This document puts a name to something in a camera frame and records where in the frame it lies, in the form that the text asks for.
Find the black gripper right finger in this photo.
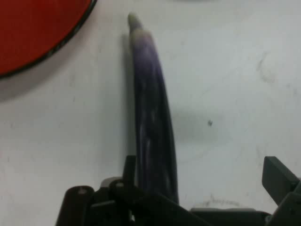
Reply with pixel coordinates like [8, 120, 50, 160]
[261, 156, 301, 226]

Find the purple toy eggplant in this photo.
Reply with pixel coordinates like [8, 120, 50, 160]
[127, 13, 181, 206]

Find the red enamel plate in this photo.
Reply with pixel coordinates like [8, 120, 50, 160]
[0, 0, 98, 78]

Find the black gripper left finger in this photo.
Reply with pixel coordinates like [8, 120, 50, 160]
[55, 155, 206, 226]

